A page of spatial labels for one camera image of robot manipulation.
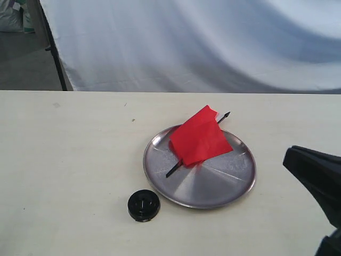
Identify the white sack in background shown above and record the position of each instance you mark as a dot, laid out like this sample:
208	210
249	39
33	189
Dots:
15	17

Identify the red white flag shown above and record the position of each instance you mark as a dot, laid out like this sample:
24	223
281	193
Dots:
198	139

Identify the black round flag base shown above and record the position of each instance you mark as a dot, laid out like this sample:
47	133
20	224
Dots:
143	205

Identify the black backdrop stand pole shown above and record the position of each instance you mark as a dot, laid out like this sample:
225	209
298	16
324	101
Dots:
52	49

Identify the round stainless steel plate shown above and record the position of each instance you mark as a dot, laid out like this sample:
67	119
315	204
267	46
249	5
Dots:
214	183

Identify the white backdrop cloth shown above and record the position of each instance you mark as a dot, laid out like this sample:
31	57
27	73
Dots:
198	46

